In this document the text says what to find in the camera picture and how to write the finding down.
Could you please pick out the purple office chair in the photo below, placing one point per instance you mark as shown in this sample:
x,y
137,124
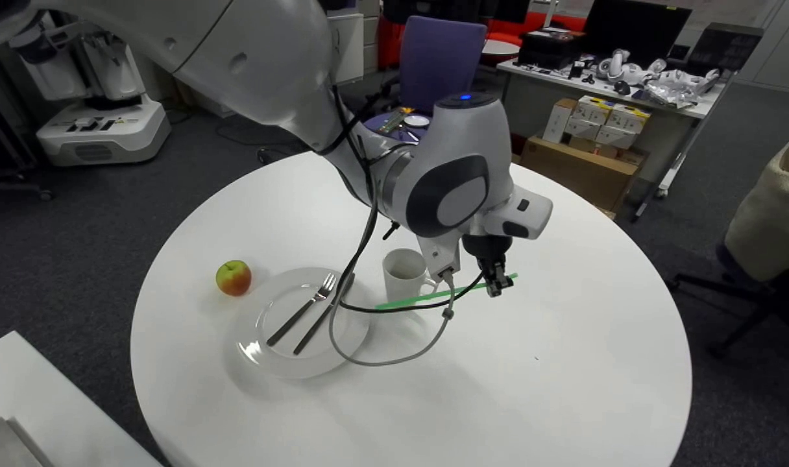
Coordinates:
x,y
443,52

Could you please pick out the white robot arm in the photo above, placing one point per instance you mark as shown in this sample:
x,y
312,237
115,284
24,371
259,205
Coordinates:
x,y
240,52

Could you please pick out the silver knife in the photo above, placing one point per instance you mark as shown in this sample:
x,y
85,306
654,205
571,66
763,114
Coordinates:
x,y
318,323

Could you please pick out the white office desk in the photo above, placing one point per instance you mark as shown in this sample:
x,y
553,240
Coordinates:
x,y
534,107

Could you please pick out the white cabinet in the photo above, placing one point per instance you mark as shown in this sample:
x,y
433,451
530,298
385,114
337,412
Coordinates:
x,y
346,41

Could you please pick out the grey flat object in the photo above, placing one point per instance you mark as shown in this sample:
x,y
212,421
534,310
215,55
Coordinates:
x,y
8,445

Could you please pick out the red sofa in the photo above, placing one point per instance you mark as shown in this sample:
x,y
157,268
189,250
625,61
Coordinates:
x,y
519,24

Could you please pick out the clear glass plate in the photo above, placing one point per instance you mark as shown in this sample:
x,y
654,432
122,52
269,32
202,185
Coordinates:
x,y
325,346

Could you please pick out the red green apple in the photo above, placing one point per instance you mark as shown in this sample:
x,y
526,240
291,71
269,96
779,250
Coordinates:
x,y
231,277

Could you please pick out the brown cardboard box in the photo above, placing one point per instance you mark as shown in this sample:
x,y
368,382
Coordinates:
x,y
578,171

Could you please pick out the white side table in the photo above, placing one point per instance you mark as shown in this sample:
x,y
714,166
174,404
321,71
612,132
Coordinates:
x,y
39,390

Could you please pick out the silver fork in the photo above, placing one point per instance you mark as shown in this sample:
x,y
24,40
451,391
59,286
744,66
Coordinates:
x,y
295,323

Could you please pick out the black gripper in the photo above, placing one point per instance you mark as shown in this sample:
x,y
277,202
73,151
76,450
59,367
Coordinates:
x,y
490,250

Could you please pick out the white gadget pile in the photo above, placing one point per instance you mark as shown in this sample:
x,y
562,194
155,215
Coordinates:
x,y
662,81

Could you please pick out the white yellow carton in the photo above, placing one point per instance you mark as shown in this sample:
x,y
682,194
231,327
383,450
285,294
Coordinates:
x,y
625,127
590,119

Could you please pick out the green straw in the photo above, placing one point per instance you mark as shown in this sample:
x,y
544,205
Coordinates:
x,y
412,302

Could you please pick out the chair with beige cover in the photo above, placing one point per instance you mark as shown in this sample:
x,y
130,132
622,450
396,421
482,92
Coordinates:
x,y
773,215

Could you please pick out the dark laptop screen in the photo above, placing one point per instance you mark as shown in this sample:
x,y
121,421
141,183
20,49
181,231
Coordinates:
x,y
727,46

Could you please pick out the black case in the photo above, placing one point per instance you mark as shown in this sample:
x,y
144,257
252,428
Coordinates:
x,y
552,49

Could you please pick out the black monitor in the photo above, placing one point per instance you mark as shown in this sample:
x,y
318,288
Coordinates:
x,y
638,26

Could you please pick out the white mug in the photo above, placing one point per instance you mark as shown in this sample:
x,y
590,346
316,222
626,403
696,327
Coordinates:
x,y
399,281

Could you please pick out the white machine base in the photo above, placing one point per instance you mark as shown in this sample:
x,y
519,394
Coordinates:
x,y
100,129

